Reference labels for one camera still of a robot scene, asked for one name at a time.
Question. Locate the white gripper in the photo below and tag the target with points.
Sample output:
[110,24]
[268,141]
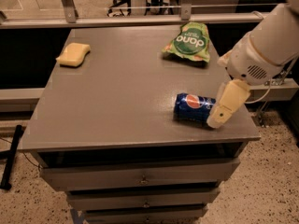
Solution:
[246,62]

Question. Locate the blue pepsi can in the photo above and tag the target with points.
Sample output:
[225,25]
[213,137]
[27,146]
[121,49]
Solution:
[193,107]

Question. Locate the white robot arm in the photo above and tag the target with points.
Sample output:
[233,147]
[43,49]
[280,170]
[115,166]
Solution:
[276,37]

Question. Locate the green snack bag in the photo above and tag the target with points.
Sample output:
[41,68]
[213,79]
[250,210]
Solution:
[191,43]

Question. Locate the middle grey drawer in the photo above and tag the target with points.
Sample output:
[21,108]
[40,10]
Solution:
[143,199]

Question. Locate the grey drawer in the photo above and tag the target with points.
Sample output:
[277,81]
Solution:
[135,175]
[145,215]
[143,199]

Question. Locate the black office chair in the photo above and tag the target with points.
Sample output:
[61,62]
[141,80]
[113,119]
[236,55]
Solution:
[120,0]

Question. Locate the grey drawer cabinet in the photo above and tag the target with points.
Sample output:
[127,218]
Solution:
[117,108]

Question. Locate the bottom grey drawer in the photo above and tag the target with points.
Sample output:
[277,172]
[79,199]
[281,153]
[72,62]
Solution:
[145,215]

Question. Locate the yellow sponge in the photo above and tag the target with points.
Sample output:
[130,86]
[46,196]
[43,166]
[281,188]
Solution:
[73,54]

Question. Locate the grey metal railing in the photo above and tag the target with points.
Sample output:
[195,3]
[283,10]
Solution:
[27,14]

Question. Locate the top grey drawer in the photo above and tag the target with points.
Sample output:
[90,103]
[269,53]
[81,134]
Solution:
[135,175]

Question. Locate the black bar on floor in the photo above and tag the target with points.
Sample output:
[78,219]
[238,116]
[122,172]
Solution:
[9,156]

